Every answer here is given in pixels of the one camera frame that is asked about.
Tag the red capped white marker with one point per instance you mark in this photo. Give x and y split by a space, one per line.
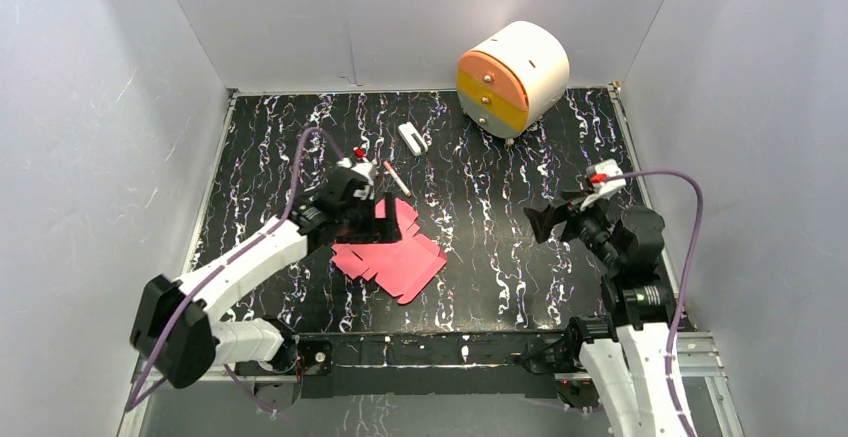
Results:
360 154

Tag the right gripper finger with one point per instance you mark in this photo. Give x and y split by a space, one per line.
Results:
572 200
542 221

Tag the orange capped white marker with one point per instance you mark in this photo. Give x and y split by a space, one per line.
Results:
396 178

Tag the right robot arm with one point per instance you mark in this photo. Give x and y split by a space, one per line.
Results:
630 353

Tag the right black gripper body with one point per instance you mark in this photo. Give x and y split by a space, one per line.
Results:
591 224

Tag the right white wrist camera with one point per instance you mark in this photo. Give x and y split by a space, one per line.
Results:
605 179

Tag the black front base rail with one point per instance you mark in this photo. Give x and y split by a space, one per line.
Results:
530 363

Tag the round white drawer cabinet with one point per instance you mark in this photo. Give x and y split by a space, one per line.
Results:
507 82

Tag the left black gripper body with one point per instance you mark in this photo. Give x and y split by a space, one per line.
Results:
370 214

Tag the pink paper box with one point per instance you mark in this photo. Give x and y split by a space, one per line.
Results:
402 269

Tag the white rectangular clip block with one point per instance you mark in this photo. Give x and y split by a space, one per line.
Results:
413 139

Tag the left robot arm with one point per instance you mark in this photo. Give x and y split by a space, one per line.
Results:
179 327

